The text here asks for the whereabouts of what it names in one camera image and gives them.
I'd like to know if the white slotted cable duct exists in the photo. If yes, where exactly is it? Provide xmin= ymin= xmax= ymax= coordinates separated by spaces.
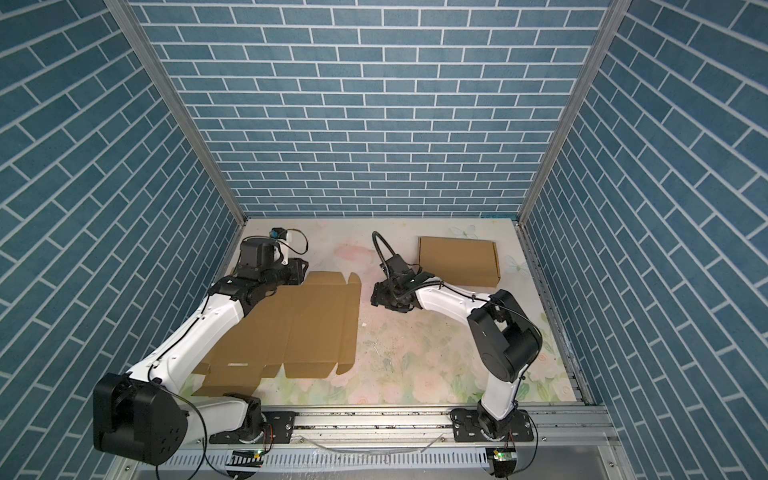
xmin=162 ymin=447 xmax=489 ymax=473

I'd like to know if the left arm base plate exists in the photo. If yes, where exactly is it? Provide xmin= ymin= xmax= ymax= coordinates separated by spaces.
xmin=209 ymin=410 xmax=297 ymax=447

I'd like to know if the brown cardboard box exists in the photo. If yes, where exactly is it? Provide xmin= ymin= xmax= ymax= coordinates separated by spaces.
xmin=418 ymin=236 xmax=501 ymax=287

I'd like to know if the aluminium corner post right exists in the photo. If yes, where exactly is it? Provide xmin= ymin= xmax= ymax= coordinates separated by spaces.
xmin=518 ymin=0 xmax=631 ymax=225

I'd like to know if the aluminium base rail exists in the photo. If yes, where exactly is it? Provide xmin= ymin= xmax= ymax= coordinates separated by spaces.
xmin=209 ymin=404 xmax=620 ymax=453

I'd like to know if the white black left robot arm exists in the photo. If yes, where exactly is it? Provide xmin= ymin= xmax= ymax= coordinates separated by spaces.
xmin=92 ymin=227 xmax=308 ymax=466

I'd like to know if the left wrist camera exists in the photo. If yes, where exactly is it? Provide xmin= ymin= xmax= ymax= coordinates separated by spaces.
xmin=269 ymin=227 xmax=297 ymax=265

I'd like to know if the aluminium corner post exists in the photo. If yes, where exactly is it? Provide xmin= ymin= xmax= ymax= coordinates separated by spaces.
xmin=518 ymin=0 xmax=631 ymax=225
xmin=103 ymin=0 xmax=247 ymax=227

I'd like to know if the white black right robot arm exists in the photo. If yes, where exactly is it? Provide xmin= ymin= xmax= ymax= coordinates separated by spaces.
xmin=371 ymin=231 xmax=543 ymax=440

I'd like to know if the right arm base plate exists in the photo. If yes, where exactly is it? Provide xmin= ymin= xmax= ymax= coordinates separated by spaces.
xmin=449 ymin=406 xmax=535 ymax=443

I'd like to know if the aluminium corner post left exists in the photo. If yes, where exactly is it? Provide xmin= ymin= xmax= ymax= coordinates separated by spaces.
xmin=103 ymin=0 xmax=247 ymax=227

